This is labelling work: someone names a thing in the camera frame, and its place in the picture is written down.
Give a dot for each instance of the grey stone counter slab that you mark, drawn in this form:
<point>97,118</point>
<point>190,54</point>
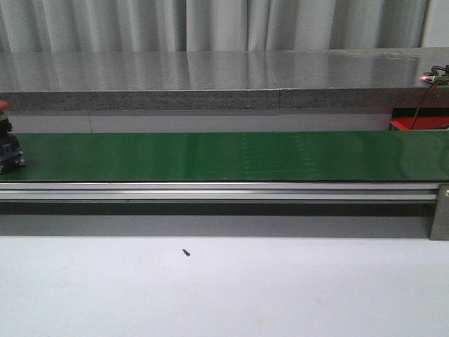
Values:
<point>223,80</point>

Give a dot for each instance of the green conveyor belt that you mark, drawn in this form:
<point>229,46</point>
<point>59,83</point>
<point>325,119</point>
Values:
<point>236,157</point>

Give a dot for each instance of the red bin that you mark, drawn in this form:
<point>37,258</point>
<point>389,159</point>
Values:
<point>404,119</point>

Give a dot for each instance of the red mushroom push button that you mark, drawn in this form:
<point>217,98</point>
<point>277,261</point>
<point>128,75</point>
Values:
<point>11,152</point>

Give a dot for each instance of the green circuit board red LED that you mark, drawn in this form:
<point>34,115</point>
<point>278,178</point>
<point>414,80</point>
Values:
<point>437,75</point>

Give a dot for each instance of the grey pleated curtain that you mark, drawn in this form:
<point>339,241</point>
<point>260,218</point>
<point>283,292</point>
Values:
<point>94,26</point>

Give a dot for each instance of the aluminium conveyor side rail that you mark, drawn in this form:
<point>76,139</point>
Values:
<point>426,192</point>

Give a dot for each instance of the steel conveyor support bracket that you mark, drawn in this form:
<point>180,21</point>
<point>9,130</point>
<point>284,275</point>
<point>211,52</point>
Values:
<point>440,227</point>

